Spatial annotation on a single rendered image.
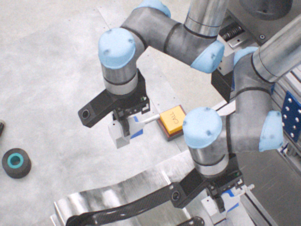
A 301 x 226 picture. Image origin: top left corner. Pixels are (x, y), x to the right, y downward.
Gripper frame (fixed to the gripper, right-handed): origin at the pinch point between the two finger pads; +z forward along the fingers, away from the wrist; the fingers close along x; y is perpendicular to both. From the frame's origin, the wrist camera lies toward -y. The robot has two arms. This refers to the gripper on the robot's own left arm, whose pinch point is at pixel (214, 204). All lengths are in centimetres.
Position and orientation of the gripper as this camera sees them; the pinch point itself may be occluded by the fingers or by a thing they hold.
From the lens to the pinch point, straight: 145.7
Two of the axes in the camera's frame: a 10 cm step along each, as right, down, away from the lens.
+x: -4.3, -6.9, 5.8
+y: 8.8, -4.7, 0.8
